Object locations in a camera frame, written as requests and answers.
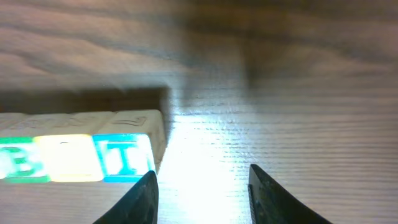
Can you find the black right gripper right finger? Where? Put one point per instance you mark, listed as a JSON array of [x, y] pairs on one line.
[[271, 203]]

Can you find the yellow O block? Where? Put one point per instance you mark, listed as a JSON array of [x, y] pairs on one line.
[[68, 150]]

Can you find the green B block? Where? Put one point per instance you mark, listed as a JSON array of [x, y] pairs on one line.
[[21, 159]]

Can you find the blue T block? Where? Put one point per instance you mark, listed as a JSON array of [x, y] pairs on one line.
[[130, 144]]

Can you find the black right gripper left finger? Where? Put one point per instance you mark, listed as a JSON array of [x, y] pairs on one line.
[[138, 206]]

